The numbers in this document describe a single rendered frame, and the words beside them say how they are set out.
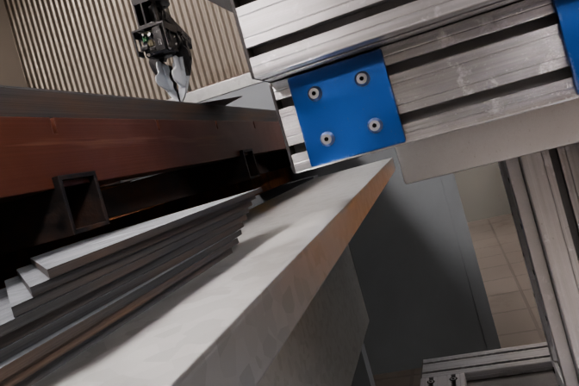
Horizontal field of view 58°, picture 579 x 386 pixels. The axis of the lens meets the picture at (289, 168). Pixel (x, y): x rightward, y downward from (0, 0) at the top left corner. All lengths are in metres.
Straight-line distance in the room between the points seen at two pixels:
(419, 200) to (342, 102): 1.20
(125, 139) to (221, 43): 3.63
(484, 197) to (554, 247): 3.13
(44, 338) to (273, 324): 0.10
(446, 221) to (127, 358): 1.50
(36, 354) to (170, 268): 0.12
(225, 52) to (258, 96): 2.45
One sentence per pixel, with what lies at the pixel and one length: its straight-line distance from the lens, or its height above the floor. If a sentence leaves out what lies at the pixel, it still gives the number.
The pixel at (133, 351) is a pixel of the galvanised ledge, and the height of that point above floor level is 0.68.
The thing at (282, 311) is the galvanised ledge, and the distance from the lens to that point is 0.28.
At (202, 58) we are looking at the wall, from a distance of 4.23.
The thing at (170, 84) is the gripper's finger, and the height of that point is 0.96.
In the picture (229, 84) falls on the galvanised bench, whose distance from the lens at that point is 1.76.
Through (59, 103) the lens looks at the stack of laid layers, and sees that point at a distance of 0.58.
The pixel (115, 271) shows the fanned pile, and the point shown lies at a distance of 0.29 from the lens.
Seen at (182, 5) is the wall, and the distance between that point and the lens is 4.37.
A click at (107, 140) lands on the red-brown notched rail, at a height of 0.80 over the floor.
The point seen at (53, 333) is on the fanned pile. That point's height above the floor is 0.69.
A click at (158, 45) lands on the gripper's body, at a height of 1.02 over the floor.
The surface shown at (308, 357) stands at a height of 0.45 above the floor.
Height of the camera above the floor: 0.74
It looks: 1 degrees down
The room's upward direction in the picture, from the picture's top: 15 degrees counter-clockwise
